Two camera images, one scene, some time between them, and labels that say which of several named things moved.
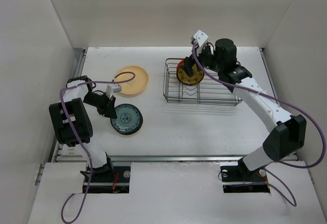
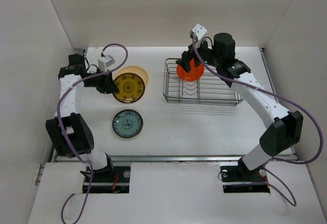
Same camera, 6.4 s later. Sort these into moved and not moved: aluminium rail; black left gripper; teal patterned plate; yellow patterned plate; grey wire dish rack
Moved: black left gripper; teal patterned plate; yellow patterned plate
Not moved: grey wire dish rack; aluminium rail
